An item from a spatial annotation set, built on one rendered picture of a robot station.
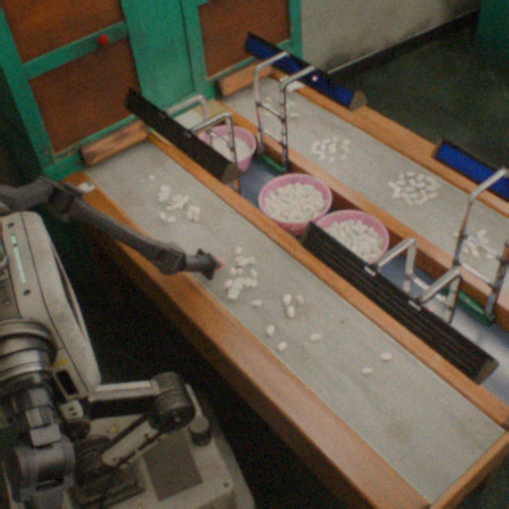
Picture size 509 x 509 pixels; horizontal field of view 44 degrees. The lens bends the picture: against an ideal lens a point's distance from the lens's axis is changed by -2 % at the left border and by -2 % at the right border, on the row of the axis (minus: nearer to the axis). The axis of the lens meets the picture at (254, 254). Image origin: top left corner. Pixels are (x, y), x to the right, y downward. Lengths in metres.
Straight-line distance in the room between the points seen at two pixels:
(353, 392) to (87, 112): 1.48
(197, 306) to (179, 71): 1.11
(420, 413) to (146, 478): 0.86
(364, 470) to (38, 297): 0.94
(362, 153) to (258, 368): 1.08
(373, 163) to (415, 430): 1.14
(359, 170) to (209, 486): 1.29
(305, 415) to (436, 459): 0.37
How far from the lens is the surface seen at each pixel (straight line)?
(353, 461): 1.75
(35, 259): 1.34
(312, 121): 2.78
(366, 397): 1.87
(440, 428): 1.85
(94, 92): 2.59
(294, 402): 1.83
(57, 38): 2.45
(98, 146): 2.64
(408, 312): 1.62
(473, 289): 2.14
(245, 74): 2.93
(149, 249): 1.97
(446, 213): 2.38
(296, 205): 2.37
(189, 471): 2.09
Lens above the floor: 2.35
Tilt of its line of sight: 47 degrees down
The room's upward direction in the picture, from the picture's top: 6 degrees counter-clockwise
